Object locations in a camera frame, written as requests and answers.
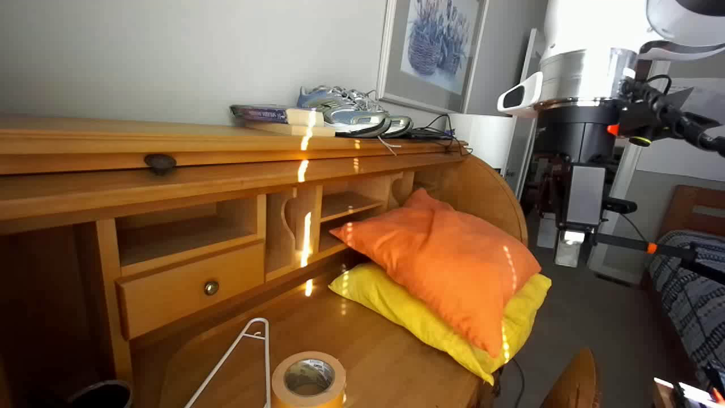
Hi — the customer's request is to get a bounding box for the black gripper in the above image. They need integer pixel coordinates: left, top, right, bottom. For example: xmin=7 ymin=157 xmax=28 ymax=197
xmin=534 ymin=103 xmax=617 ymax=270

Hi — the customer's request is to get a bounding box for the orange cloth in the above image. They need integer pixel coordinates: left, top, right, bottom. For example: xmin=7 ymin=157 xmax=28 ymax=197
xmin=330 ymin=188 xmax=544 ymax=361

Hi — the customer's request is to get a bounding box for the white door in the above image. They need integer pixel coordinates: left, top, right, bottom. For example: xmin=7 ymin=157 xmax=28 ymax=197
xmin=505 ymin=26 xmax=548 ymax=201

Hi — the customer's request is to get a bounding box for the white boxy object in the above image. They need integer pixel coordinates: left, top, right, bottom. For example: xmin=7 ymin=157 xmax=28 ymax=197
xmin=452 ymin=110 xmax=519 ymax=171

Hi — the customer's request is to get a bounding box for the plaid blanket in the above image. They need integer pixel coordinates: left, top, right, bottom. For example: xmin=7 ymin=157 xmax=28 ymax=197
xmin=646 ymin=234 xmax=725 ymax=383

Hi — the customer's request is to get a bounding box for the yellow cloth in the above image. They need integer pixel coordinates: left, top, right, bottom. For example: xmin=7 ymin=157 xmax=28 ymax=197
xmin=327 ymin=260 xmax=554 ymax=384

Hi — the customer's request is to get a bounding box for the blue grey sneaker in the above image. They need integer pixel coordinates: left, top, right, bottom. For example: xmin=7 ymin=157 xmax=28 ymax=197
xmin=330 ymin=103 xmax=418 ymax=141
xmin=295 ymin=84 xmax=381 ymax=123

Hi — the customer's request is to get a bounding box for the framed lavender picture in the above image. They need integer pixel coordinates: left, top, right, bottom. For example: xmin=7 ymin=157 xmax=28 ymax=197
xmin=375 ymin=0 xmax=493 ymax=118

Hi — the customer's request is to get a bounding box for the small white box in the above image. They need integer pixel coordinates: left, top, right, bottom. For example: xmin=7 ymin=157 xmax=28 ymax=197
xmin=283 ymin=107 xmax=339 ymax=137

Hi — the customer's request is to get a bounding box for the tan tape roll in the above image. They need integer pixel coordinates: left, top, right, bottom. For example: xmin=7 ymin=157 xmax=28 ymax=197
xmin=271 ymin=348 xmax=352 ymax=408

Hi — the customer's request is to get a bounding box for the dark flat book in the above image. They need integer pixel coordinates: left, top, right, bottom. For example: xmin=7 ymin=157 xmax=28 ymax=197
xmin=230 ymin=102 xmax=293 ymax=127

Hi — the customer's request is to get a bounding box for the wooden roll-top desk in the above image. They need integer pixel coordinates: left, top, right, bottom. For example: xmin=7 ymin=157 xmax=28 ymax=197
xmin=0 ymin=110 xmax=530 ymax=408

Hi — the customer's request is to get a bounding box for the wooden desk drawer with knob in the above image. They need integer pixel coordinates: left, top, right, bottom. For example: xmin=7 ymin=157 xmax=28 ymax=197
xmin=113 ymin=239 xmax=268 ymax=340

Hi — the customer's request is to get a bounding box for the black round cup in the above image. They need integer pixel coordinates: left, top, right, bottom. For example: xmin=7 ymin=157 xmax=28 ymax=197
xmin=67 ymin=378 xmax=137 ymax=408

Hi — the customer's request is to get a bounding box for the black stereo camera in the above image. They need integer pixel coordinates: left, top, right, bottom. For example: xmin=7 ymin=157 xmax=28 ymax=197
xmin=602 ymin=197 xmax=642 ymax=214

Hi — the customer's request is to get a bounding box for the wooden bed frame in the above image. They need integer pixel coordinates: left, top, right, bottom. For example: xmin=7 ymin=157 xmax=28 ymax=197
xmin=656 ymin=184 xmax=725 ymax=245

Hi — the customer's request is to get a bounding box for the black floor cable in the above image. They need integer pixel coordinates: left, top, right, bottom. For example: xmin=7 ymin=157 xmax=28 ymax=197
xmin=511 ymin=361 xmax=530 ymax=408

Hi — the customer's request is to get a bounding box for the black device with cable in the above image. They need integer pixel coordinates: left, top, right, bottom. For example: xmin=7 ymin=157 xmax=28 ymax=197
xmin=406 ymin=110 xmax=460 ymax=144

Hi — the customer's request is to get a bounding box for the white wire hanger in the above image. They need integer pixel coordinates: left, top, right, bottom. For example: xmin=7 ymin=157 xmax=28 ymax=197
xmin=182 ymin=314 xmax=272 ymax=408

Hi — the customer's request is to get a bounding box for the dark roll-top handle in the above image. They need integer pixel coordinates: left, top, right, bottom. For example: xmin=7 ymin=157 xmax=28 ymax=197
xmin=143 ymin=151 xmax=180 ymax=177

